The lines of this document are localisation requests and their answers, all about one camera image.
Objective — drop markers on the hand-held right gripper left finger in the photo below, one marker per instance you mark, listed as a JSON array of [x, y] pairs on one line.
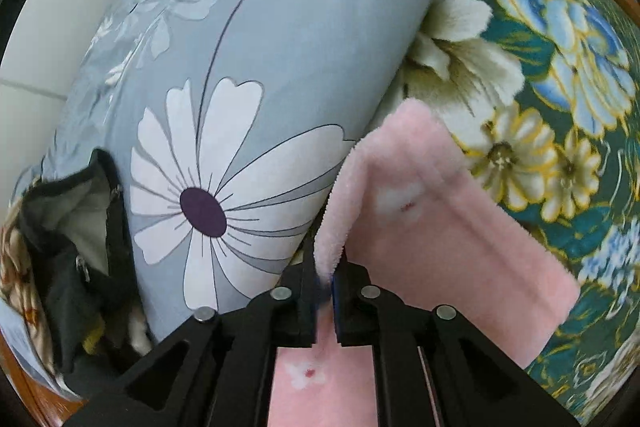
[[304, 307]]

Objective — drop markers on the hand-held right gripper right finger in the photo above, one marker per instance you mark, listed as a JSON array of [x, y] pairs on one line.
[[345, 307]]

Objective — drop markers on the pink fleece garment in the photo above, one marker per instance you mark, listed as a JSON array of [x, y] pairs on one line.
[[430, 232]]

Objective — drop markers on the black jacket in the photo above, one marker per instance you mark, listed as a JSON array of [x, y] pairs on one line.
[[75, 257]]

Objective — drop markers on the grey-blue floral pillow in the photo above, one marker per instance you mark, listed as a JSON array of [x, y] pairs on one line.
[[240, 72]]

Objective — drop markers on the green floral blanket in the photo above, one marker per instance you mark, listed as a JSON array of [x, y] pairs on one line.
[[545, 107]]

